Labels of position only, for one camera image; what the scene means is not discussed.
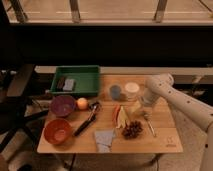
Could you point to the black handled peeler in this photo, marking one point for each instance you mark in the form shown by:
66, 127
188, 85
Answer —
94, 110

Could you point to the dark sponge block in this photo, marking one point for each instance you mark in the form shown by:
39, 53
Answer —
60, 83

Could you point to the brown pine cone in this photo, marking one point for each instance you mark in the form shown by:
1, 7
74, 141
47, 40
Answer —
132, 130

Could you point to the wooden folding table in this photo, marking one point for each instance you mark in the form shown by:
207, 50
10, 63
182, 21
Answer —
167, 139

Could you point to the silver metal fork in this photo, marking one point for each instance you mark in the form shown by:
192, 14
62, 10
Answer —
146, 118

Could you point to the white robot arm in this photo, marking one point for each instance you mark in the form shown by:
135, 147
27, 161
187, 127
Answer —
200, 113

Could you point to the red bowl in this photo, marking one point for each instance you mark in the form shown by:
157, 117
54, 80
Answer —
57, 131

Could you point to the grey sponge block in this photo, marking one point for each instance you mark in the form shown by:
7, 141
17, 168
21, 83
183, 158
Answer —
69, 85

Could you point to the black office chair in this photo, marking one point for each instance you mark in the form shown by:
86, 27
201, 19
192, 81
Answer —
14, 105

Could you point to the blue cup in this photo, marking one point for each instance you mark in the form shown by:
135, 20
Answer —
115, 92

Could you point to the purple bowl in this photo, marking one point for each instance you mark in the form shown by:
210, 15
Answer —
62, 105

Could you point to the red yellow fruit slices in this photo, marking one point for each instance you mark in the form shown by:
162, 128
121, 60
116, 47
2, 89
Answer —
120, 117

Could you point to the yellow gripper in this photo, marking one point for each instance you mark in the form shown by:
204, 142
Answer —
136, 108

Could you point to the green plastic tray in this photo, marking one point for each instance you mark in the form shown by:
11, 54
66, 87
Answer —
86, 80

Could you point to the white cup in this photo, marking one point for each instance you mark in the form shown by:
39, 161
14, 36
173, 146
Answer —
131, 89

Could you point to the orange fruit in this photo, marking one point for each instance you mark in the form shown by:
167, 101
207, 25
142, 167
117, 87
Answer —
82, 103

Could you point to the grey folded cloth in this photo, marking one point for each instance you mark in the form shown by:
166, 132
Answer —
103, 139

